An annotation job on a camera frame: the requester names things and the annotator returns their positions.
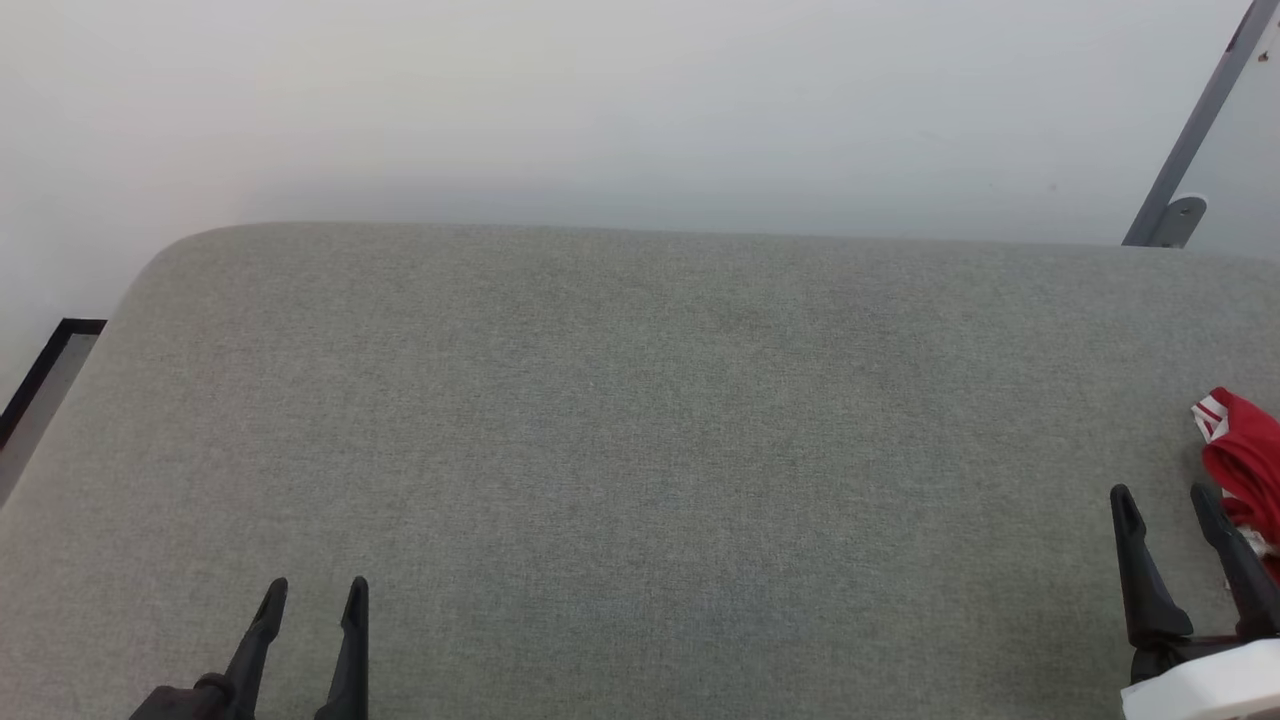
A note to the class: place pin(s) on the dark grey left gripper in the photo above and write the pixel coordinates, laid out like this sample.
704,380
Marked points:
185,703

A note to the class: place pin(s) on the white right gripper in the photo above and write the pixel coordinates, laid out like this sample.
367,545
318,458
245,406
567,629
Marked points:
1210,685

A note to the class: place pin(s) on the red and white basketball jersey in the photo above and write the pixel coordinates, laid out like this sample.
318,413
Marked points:
1250,450

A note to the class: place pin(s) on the black floor trim strip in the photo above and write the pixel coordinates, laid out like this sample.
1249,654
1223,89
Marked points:
45,370

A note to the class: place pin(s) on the grey fabric sofa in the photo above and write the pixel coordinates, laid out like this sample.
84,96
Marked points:
640,450

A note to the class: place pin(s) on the grey metal rail bracket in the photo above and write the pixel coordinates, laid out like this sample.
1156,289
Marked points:
1185,220

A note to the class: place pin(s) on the grey metal rail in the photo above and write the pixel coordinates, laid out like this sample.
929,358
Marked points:
1192,135

